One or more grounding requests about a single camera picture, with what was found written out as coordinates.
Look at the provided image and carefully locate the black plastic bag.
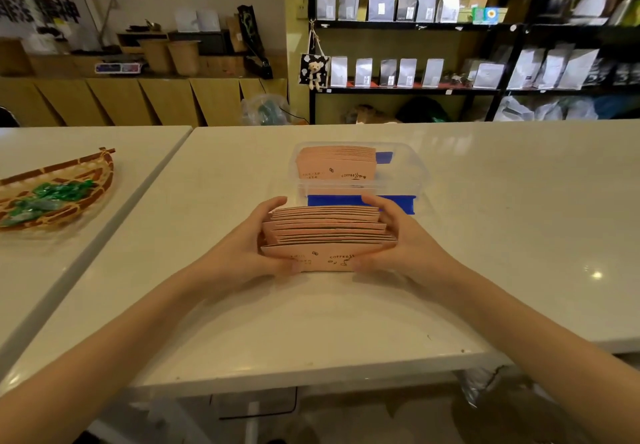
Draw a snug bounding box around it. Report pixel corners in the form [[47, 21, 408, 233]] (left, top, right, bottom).
[[396, 96, 449, 124]]

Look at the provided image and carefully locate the dark wooden desk organizer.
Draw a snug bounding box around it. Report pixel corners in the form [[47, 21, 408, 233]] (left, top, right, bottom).
[[117, 30, 235, 57]]

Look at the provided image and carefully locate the clear plastic container blue tape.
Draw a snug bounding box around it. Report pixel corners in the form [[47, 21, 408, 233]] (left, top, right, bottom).
[[289, 140, 431, 216]]

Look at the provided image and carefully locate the white kettle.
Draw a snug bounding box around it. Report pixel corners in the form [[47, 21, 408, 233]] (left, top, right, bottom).
[[571, 0, 609, 19]]

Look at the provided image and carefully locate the brown paper bag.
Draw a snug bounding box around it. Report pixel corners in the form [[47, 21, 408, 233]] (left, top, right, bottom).
[[346, 104, 402, 125]]

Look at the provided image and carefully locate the heap of white plastic bags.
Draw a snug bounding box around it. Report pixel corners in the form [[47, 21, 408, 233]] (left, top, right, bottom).
[[493, 95, 599, 121]]

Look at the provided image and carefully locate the white paper sheet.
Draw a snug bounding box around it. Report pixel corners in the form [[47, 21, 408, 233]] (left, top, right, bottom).
[[174, 7, 200, 33], [197, 8, 222, 33]]

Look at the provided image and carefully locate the black pouch with teddy bear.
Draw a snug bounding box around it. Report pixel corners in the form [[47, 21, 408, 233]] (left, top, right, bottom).
[[298, 52, 331, 93]]

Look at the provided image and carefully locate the pile of green candies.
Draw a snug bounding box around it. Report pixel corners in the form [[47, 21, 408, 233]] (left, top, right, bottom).
[[3, 179, 99, 225]]

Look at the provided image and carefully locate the black metal shelf unit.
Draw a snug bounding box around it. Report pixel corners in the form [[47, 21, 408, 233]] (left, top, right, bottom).
[[305, 0, 640, 125]]

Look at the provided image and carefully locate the wooden cabinet counter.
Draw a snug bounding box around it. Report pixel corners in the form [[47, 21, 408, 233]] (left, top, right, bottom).
[[0, 49, 289, 129]]

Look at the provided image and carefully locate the clear plastic bag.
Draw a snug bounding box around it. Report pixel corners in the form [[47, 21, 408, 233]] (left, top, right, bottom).
[[241, 94, 292, 127]]

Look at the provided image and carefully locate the white banner with black letters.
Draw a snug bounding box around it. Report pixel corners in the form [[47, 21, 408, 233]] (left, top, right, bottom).
[[0, 0, 99, 53]]

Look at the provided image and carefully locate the person's left forearm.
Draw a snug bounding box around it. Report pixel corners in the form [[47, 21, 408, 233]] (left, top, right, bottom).
[[0, 262, 217, 444]]

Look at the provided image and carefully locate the person's right forearm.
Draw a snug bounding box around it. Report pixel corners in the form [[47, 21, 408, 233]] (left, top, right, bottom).
[[439, 261, 640, 444]]

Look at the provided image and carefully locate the black patterned bag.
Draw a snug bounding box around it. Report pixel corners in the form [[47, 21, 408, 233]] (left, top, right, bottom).
[[236, 4, 275, 80]]

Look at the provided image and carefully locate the woven bamboo basket tray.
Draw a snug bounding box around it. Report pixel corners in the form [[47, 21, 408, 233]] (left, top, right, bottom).
[[0, 147, 117, 233]]

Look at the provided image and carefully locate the person's left hand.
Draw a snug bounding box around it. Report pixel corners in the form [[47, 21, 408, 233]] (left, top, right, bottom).
[[189, 196, 302, 295]]

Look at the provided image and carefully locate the large white pouch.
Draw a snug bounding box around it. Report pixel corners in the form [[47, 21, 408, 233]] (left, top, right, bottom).
[[507, 47, 547, 91], [557, 48, 601, 91], [537, 46, 577, 91]]

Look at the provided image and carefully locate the person's right hand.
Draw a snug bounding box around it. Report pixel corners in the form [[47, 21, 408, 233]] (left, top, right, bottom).
[[351, 194, 467, 295]]

